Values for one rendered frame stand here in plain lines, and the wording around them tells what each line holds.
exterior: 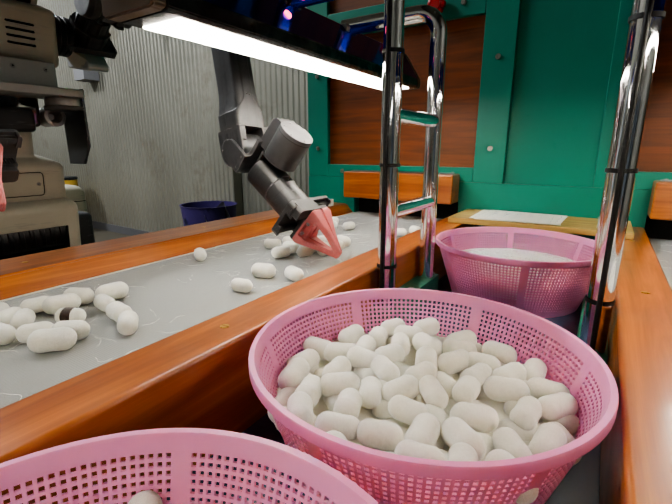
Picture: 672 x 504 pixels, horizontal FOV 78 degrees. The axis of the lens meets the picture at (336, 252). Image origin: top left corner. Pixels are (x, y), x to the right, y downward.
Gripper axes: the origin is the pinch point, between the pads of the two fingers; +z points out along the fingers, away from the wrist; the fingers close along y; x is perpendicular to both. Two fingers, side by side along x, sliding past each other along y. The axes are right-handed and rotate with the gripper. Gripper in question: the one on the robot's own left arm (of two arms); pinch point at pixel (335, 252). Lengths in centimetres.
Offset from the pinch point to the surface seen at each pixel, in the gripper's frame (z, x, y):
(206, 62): -235, 85, 186
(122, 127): -320, 212, 201
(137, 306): -6.4, 8.2, -27.7
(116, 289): -10.1, 9.3, -27.9
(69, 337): -3.2, 3.8, -37.6
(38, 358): -3.2, 5.7, -39.7
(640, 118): 16.4, -37.2, -7.0
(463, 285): 17.0, -7.2, 10.0
